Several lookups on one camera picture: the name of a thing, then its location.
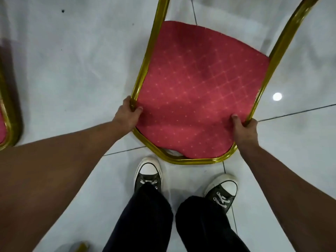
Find person's right forearm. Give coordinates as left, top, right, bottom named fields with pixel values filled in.
left=237, top=143, right=336, bottom=252

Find person's left hand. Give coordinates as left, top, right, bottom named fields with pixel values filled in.
left=113, top=96, right=144, bottom=135

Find black white canvas sneaker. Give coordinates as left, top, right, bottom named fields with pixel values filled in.
left=133, top=156, right=163, bottom=193
left=204, top=173, right=239, bottom=213

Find person's right hand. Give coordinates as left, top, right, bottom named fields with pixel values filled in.
left=231, top=114, right=259, bottom=150

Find black trousers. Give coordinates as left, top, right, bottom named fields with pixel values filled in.
left=102, top=182, right=250, bottom=252

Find person's left forearm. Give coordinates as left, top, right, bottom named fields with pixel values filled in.
left=0, top=120, right=131, bottom=252

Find red chair gold frame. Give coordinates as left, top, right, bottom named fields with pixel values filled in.
left=0, top=56, right=23, bottom=152
left=130, top=0, right=322, bottom=166

